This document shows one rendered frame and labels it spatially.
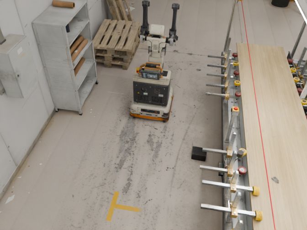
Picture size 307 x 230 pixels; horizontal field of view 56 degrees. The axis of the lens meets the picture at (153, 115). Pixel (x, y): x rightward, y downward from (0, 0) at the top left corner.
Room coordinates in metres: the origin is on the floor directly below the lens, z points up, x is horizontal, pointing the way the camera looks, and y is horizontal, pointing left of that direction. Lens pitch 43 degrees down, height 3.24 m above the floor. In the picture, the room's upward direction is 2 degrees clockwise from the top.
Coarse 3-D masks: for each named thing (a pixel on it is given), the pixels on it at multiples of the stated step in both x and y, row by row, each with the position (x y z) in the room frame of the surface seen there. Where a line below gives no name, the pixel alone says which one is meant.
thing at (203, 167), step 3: (201, 165) 1.84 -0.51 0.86; (201, 168) 1.81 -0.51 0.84; (204, 168) 1.81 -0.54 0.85; (207, 168) 1.80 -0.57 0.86; (210, 168) 1.80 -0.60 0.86; (213, 168) 1.80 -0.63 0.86; (216, 168) 1.80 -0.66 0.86; (219, 168) 1.81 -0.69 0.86; (222, 168) 1.81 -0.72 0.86; (216, 171) 1.79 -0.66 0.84; (219, 171) 1.78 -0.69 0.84; (222, 171) 1.78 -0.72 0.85; (225, 171) 1.78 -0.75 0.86; (240, 174) 1.75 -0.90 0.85
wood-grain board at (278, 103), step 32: (256, 64) 3.72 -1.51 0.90; (288, 64) 3.76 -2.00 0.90; (256, 96) 2.96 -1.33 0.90; (288, 96) 2.98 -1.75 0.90; (256, 128) 2.37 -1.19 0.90; (288, 128) 2.38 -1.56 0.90; (256, 160) 1.90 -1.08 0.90; (288, 160) 1.91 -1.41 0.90; (288, 192) 1.53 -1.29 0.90; (256, 224) 1.20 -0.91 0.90; (288, 224) 1.21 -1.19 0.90
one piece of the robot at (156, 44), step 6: (150, 36) 3.85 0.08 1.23; (150, 42) 3.78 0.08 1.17; (156, 42) 3.76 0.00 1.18; (162, 42) 3.75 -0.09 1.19; (150, 48) 3.77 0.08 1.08; (156, 48) 3.76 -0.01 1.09; (150, 54) 3.91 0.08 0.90; (156, 54) 3.80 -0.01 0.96; (150, 60) 3.82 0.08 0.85; (156, 60) 3.81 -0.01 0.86; (162, 60) 3.80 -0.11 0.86; (162, 66) 3.82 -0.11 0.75
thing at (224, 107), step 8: (224, 72) 3.78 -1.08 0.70; (224, 80) 3.54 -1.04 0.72; (224, 104) 3.01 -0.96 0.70; (224, 112) 2.85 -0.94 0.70; (224, 120) 2.69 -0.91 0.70; (224, 128) 2.55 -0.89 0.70; (224, 136) 2.41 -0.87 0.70; (224, 144) 2.28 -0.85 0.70; (224, 168) 1.93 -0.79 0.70; (224, 176) 1.83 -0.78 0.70; (224, 192) 1.63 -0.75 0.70; (224, 200) 1.54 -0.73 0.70; (224, 216) 1.37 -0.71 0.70; (224, 224) 1.29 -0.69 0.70
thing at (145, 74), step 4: (140, 72) 3.43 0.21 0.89; (144, 72) 3.36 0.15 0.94; (148, 72) 3.35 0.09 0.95; (152, 72) 3.35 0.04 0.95; (156, 72) 3.35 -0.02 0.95; (160, 72) 3.41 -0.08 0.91; (144, 76) 3.41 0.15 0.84; (148, 76) 3.39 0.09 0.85; (152, 76) 3.38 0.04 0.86; (156, 76) 3.36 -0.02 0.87
